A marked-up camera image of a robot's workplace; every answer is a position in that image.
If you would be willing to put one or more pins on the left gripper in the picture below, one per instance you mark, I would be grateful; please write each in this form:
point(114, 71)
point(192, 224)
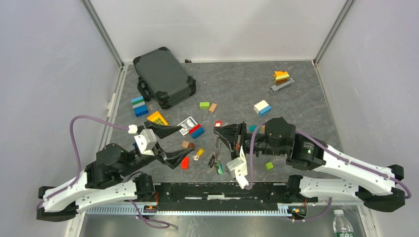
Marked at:
point(174, 158)

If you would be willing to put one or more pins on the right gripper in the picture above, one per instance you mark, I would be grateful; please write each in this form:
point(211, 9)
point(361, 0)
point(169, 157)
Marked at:
point(235, 135)

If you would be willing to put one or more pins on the metal keyring plate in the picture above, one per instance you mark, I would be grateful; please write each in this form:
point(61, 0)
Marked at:
point(214, 159)

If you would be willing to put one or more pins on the red key tag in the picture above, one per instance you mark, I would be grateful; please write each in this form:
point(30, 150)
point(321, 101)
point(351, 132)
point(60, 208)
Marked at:
point(218, 123)

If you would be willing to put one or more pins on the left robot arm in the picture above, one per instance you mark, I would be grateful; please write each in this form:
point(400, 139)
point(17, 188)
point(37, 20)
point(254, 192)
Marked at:
point(102, 181)

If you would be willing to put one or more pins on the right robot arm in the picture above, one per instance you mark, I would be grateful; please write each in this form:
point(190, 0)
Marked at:
point(379, 188)

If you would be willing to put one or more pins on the light wooden block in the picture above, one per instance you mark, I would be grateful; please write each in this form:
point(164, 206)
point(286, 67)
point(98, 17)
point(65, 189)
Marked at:
point(185, 144)

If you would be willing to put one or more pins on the teal wooden block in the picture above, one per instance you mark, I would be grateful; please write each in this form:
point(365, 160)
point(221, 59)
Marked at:
point(252, 128)

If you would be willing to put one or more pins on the brown wooden cylinder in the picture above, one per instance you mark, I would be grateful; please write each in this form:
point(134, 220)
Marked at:
point(192, 146)

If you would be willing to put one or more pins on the red lego brick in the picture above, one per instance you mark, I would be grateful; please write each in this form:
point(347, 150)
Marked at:
point(185, 163)

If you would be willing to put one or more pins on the yellow lego plate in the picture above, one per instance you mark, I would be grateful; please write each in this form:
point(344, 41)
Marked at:
point(157, 118)

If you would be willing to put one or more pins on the playing card box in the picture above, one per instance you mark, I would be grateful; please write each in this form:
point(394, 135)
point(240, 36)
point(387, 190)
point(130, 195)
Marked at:
point(187, 125)

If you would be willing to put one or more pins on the tan wooden block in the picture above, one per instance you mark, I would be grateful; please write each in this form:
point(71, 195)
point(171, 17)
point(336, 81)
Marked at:
point(212, 107)

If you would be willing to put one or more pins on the red blue lego block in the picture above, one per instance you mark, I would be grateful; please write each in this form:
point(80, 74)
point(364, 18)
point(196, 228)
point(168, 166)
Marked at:
point(196, 131)

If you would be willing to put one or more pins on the green key tag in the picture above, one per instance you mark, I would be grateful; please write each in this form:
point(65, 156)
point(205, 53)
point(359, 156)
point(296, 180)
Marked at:
point(219, 169)

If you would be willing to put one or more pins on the green lego brick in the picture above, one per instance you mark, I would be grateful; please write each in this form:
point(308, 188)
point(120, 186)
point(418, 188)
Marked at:
point(204, 105)

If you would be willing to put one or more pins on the white blue lego block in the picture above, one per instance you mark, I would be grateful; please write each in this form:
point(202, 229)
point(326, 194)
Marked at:
point(262, 108)

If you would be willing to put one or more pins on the small green cube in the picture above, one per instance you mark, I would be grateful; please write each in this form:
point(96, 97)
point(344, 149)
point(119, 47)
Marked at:
point(269, 166)

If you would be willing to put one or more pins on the blue green white lego stack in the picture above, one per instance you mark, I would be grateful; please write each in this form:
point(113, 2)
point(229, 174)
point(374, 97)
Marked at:
point(139, 106)

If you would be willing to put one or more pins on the grey lego piece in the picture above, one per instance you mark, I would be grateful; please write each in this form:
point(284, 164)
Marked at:
point(275, 88)

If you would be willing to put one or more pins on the black hard case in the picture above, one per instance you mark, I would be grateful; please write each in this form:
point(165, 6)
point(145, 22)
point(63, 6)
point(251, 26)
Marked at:
point(162, 77)

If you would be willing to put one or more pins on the plastic water bottle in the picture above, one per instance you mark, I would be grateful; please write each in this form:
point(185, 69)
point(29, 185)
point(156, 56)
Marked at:
point(341, 225)

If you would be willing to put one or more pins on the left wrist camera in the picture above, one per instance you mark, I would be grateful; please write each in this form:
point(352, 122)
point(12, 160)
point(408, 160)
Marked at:
point(145, 141)

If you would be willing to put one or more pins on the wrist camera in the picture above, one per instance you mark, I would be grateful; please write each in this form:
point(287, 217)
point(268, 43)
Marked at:
point(237, 169)
point(145, 141)

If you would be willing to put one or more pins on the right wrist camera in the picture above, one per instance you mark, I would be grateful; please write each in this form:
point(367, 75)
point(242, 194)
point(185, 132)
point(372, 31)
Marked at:
point(237, 169)

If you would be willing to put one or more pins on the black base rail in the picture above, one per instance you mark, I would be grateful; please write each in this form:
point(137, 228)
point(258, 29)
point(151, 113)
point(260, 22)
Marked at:
point(264, 196)

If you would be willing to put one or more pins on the white cable duct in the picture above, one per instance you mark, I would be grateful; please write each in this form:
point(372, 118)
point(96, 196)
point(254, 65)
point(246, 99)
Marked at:
point(129, 209)

